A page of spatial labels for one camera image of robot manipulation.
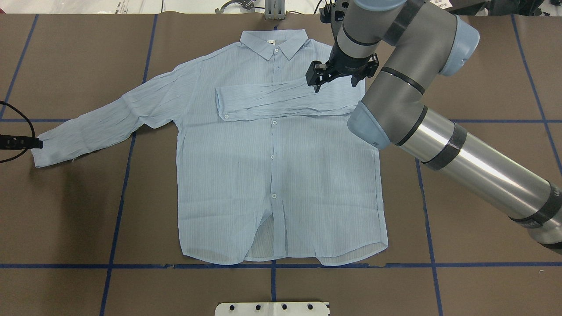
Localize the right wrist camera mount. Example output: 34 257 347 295
317 0 349 24

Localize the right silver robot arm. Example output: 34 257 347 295
307 0 561 253

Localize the light blue button shirt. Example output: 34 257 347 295
32 29 388 266

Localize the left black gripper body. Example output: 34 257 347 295
0 135 43 150

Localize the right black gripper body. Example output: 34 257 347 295
306 54 380 87

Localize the aluminium frame post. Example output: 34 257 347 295
264 0 286 20

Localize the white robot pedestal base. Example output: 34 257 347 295
214 302 331 316

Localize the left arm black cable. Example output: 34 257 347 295
0 100 36 164

